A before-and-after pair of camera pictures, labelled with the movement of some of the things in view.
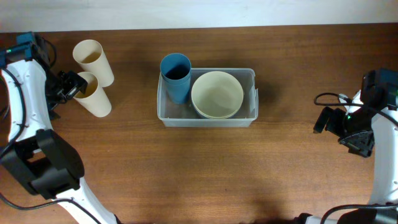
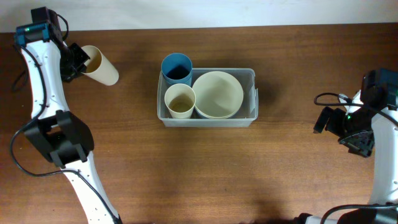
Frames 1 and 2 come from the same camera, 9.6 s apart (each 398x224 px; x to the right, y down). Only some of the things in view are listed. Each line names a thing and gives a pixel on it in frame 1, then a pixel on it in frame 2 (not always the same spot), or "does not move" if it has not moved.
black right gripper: x=362 y=146 does not move
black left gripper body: x=63 y=84 → x=74 y=61
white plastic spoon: x=342 y=98 does not move
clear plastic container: x=173 y=115 does not move
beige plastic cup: x=94 y=99 → x=180 y=100
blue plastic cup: x=176 y=70 does not move
